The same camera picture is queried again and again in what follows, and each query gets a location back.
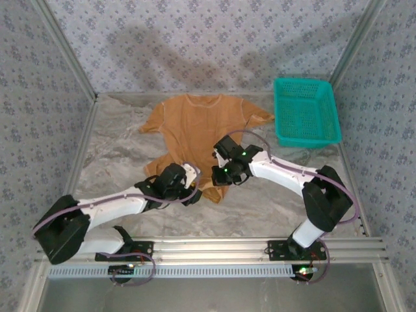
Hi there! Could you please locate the aluminium mounting rail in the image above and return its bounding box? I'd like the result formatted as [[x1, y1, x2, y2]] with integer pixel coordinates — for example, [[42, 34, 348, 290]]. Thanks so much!
[[36, 238, 389, 263]]

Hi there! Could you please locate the teal plastic basket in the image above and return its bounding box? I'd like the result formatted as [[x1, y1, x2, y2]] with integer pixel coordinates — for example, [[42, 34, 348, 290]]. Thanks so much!
[[273, 77, 342, 150]]

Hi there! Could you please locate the grey slotted cable duct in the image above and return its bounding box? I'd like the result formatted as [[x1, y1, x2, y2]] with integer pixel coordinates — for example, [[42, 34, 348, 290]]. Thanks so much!
[[47, 263, 302, 280]]

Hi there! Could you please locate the tan t-shirt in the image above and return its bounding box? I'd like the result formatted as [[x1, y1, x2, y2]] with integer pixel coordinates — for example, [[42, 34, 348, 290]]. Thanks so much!
[[138, 93, 276, 205]]

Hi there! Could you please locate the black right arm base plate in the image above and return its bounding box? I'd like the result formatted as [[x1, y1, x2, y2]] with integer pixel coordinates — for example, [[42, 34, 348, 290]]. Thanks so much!
[[266, 239, 328, 262]]

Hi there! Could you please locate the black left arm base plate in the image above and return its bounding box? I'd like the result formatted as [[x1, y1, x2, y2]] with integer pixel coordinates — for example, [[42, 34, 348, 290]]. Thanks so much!
[[94, 240, 154, 262]]

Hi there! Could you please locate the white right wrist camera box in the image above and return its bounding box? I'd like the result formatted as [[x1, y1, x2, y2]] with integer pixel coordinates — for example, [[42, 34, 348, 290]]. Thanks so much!
[[213, 149, 230, 170]]

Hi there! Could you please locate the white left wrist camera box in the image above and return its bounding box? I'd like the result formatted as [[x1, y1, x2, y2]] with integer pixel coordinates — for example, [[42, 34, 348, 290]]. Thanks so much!
[[180, 163, 202, 190]]

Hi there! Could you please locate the aluminium frame post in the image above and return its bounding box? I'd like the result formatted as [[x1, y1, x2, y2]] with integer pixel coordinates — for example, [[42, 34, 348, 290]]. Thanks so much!
[[32, 0, 100, 100], [328, 0, 389, 90]]

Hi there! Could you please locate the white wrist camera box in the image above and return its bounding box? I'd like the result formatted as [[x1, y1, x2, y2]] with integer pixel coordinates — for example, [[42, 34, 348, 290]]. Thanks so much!
[[180, 163, 202, 190], [213, 149, 230, 170]]

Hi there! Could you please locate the black controller board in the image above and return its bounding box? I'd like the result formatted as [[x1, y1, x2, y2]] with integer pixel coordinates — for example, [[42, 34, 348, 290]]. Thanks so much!
[[108, 265, 136, 277], [291, 265, 319, 281]]

